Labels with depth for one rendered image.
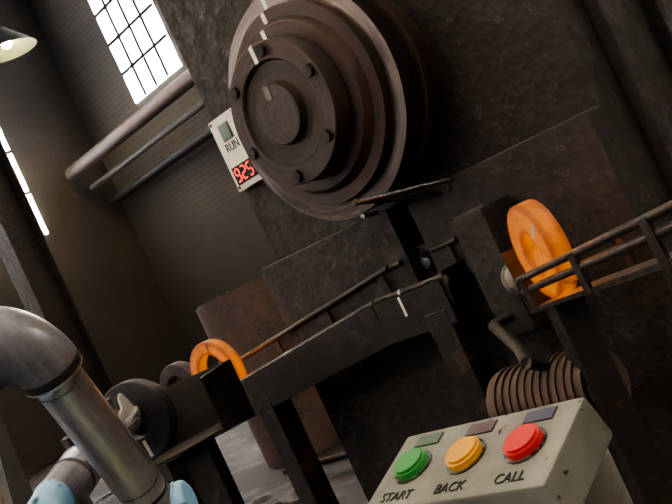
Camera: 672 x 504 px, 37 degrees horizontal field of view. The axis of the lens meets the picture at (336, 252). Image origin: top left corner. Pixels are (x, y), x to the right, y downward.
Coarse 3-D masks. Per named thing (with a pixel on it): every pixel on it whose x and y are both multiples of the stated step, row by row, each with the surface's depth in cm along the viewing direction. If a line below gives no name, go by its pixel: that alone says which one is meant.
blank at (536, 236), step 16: (512, 208) 152; (528, 208) 148; (544, 208) 147; (512, 224) 155; (528, 224) 148; (544, 224) 145; (512, 240) 158; (528, 240) 155; (544, 240) 145; (560, 240) 145; (528, 256) 155; (544, 256) 148; (544, 272) 151; (544, 288) 154; (560, 288) 148
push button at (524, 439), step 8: (528, 424) 90; (536, 424) 90; (512, 432) 91; (520, 432) 90; (528, 432) 89; (536, 432) 89; (512, 440) 90; (520, 440) 89; (528, 440) 88; (536, 440) 88; (504, 448) 90; (512, 448) 89; (520, 448) 88; (528, 448) 88; (512, 456) 89; (520, 456) 88
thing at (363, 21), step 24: (288, 0) 189; (312, 0) 185; (336, 0) 181; (360, 0) 182; (240, 24) 199; (360, 24) 179; (384, 24) 180; (384, 48) 177; (408, 48) 181; (384, 72) 179; (408, 72) 180; (408, 96) 180; (408, 120) 179; (408, 144) 183; (384, 168) 186; (408, 168) 189; (384, 192) 188; (312, 216) 203; (336, 216) 198
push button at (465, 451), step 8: (464, 440) 96; (472, 440) 95; (456, 448) 96; (464, 448) 95; (472, 448) 94; (480, 448) 94; (448, 456) 96; (456, 456) 95; (464, 456) 94; (472, 456) 94; (448, 464) 95; (456, 464) 94; (464, 464) 94
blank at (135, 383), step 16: (128, 384) 183; (144, 384) 183; (112, 400) 185; (144, 400) 183; (160, 400) 182; (160, 416) 182; (176, 416) 184; (160, 432) 182; (176, 432) 184; (144, 448) 184; (160, 448) 183
